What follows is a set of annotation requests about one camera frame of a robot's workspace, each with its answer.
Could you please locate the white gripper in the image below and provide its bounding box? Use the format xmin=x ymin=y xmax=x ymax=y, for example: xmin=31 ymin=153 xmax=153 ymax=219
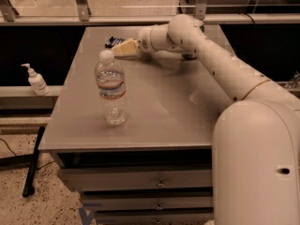
xmin=112 ymin=24 xmax=171 ymax=57

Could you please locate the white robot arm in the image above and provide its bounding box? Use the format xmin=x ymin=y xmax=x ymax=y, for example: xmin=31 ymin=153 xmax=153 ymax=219
xmin=112 ymin=14 xmax=300 ymax=225

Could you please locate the clear plastic water bottle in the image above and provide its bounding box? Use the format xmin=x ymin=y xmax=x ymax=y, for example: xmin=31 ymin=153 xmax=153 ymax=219
xmin=95 ymin=50 xmax=128 ymax=126

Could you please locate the green soda can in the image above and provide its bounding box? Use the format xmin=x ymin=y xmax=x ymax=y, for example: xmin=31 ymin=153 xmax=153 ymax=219
xmin=181 ymin=17 xmax=205 ymax=61

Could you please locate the white pump lotion bottle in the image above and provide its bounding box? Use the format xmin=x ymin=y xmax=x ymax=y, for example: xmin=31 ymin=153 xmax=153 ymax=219
xmin=22 ymin=64 xmax=49 ymax=96

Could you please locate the grey drawer cabinet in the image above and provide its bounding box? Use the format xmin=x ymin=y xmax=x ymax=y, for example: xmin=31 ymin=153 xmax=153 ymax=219
xmin=39 ymin=27 xmax=231 ymax=225

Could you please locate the black pole on floor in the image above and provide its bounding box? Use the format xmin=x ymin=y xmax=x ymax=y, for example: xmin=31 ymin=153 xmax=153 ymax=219
xmin=22 ymin=127 xmax=45 ymax=198

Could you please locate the metal window rail frame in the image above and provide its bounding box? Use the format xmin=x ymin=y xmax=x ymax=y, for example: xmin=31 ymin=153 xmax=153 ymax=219
xmin=0 ymin=0 xmax=300 ymax=25

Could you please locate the black floor cable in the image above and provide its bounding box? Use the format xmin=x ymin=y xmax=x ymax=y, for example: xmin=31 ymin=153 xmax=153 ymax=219
xmin=0 ymin=137 xmax=56 ymax=171

